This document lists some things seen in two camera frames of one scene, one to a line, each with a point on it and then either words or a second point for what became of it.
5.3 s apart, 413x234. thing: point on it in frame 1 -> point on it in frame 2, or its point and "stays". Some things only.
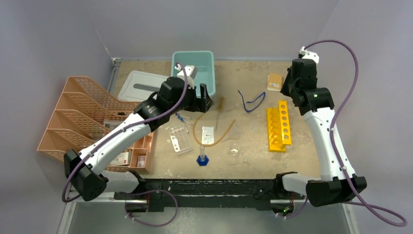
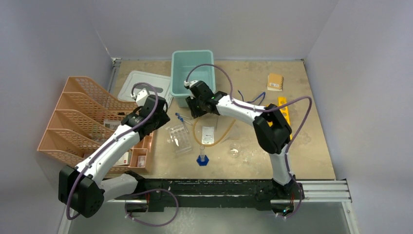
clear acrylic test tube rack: [179, 139] stays
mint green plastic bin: [204, 61] stays
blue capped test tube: [182, 120] stays
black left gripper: [206, 101] -> [163, 119]
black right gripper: [285, 90] -> [191, 101]
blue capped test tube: [185, 126] stays
